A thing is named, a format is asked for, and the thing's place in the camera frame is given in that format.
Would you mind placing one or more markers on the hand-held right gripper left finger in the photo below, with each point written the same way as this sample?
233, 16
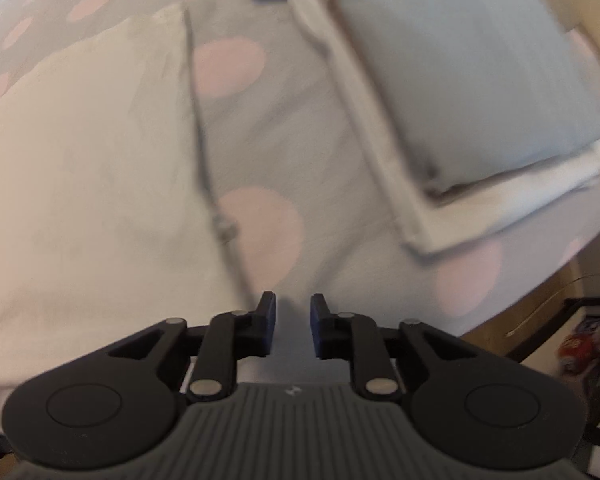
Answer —
270, 326

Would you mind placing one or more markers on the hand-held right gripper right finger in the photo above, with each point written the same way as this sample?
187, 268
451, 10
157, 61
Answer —
316, 328

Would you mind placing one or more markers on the cream t-shirt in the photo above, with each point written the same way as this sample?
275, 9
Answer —
80, 185

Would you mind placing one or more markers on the folded white garment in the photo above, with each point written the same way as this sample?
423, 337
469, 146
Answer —
422, 232

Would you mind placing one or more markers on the bed with pink-dotted sheet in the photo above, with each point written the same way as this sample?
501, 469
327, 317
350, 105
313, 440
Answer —
280, 135

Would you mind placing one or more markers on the red colourful packet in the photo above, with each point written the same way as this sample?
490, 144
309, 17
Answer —
575, 352

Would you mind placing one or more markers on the black metal rack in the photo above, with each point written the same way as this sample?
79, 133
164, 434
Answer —
595, 303

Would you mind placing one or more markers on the folded light blue garment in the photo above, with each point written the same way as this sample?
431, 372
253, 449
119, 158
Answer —
455, 60

